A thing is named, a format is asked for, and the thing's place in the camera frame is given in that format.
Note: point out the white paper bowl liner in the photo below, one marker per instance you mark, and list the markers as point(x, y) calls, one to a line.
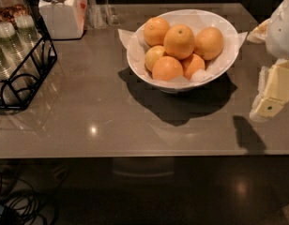
point(197, 20)

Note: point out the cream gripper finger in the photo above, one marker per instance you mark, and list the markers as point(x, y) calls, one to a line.
point(258, 34)
point(273, 91)

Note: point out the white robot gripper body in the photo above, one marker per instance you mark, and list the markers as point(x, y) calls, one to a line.
point(281, 32)

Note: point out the stacked clear cups front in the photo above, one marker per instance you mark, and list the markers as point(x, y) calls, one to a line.
point(4, 73)

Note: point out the white lidded jar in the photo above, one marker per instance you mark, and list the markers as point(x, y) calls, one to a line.
point(64, 19)

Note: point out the stacked clear cups left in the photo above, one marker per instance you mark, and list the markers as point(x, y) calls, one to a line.
point(12, 46)

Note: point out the jar of brown snacks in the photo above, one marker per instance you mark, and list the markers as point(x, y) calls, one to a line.
point(10, 9)

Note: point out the black wire rack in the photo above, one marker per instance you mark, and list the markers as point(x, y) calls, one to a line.
point(21, 88)

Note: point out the stacked clear cups right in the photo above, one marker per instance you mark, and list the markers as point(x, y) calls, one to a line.
point(29, 35)

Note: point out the clear acrylic holder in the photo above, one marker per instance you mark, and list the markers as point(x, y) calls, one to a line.
point(102, 14)

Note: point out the small left orange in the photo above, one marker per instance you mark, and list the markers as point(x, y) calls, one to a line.
point(153, 55)

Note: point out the stacked clear cups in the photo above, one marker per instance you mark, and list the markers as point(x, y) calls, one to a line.
point(12, 46)
point(29, 35)
point(4, 73)

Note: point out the white ceramic bowl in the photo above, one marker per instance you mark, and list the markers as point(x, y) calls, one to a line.
point(183, 49)

